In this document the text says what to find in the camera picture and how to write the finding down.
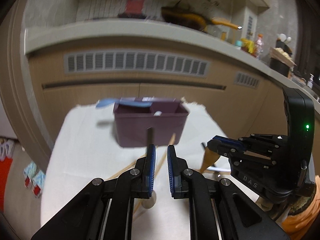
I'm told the wooden spoon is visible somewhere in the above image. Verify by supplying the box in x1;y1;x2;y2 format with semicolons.
200;142;220;173

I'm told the white plastic spoon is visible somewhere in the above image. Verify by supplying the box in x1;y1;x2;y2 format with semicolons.
153;111;162;116

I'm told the blue plastic spoon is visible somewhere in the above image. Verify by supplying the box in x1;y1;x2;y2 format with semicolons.
95;98;153;108

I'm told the black pot with utensils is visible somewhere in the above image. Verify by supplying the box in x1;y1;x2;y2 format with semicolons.
269;33;296;79

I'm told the white kitchen countertop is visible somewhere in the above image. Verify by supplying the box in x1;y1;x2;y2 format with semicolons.
23;20;319;112

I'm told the right gloved hand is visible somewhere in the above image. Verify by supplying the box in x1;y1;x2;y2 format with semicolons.
266;175;319;223

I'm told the wooden chopstick diagonal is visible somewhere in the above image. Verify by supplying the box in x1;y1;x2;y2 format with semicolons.
133;133;176;214

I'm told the wooden chopstick upper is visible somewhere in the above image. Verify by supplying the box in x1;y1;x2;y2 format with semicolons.
105;160;137;181

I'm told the purple utensil holder box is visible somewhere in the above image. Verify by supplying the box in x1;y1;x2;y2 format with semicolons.
113;98;189;147

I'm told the small grey vent grille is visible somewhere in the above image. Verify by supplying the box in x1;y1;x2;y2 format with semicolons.
234;72;260;89

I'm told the white cloth mat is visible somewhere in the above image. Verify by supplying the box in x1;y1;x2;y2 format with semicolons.
39;99;266;240

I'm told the black yellow wok pan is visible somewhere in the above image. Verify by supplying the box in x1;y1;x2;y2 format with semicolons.
161;7;242;32

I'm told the long grey vent grille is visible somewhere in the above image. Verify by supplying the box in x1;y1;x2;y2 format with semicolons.
63;49;209;77

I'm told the red floor mat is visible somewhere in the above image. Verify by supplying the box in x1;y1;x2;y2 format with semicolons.
0;158;12;211

